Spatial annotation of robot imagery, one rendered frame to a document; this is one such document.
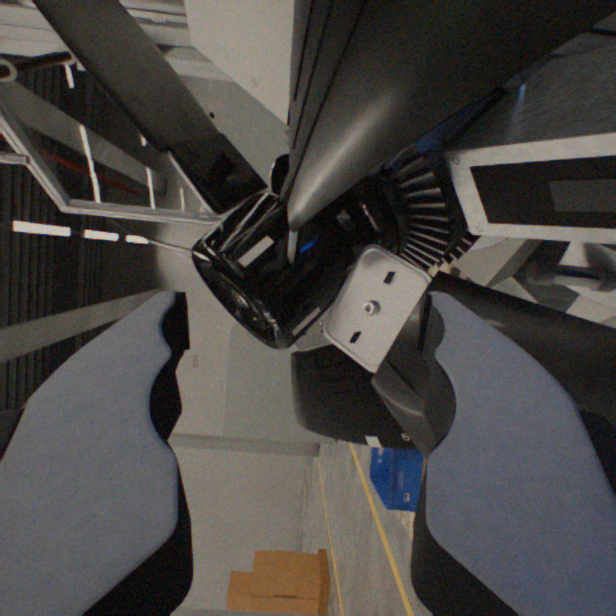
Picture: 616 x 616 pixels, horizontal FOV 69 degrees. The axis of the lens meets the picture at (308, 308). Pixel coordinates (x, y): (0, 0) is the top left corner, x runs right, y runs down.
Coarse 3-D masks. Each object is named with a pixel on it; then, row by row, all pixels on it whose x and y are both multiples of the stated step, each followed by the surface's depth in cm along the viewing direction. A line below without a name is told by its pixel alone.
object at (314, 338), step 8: (328, 312) 45; (320, 320) 46; (312, 328) 47; (320, 328) 47; (304, 336) 48; (312, 336) 48; (320, 336) 48; (296, 344) 48; (304, 344) 49; (312, 344) 49; (320, 344) 49; (328, 344) 48
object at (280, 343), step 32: (288, 160) 38; (352, 192) 35; (224, 224) 36; (256, 224) 35; (320, 224) 37; (352, 224) 37; (384, 224) 36; (192, 256) 38; (224, 256) 33; (320, 256) 35; (352, 256) 40; (224, 288) 40; (256, 288) 33; (288, 288) 34; (320, 288) 36; (256, 320) 39; (288, 320) 35
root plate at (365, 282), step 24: (360, 264) 36; (384, 264) 35; (408, 264) 34; (360, 288) 36; (384, 288) 35; (408, 288) 34; (336, 312) 38; (360, 312) 36; (384, 312) 35; (408, 312) 34; (336, 336) 38; (360, 336) 37; (384, 336) 35; (360, 360) 36
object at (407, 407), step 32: (448, 288) 32; (480, 288) 31; (416, 320) 33; (512, 320) 29; (544, 320) 28; (576, 320) 27; (416, 352) 33; (544, 352) 28; (576, 352) 27; (608, 352) 26; (384, 384) 35; (416, 384) 33; (576, 384) 27; (608, 384) 26; (416, 416) 34; (608, 416) 26
